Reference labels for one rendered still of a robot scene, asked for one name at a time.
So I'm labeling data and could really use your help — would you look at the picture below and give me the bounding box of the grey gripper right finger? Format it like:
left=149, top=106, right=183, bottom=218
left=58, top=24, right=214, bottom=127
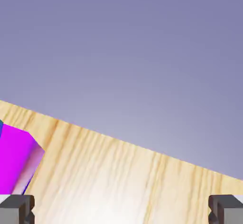
left=208, top=194, right=243, bottom=224

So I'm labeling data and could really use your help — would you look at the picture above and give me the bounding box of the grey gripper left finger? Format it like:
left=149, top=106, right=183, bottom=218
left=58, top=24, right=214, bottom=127
left=0, top=194, right=36, bottom=224

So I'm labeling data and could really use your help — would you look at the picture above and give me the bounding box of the large magenta box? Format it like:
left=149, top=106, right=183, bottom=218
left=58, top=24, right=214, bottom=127
left=0, top=123, right=46, bottom=195

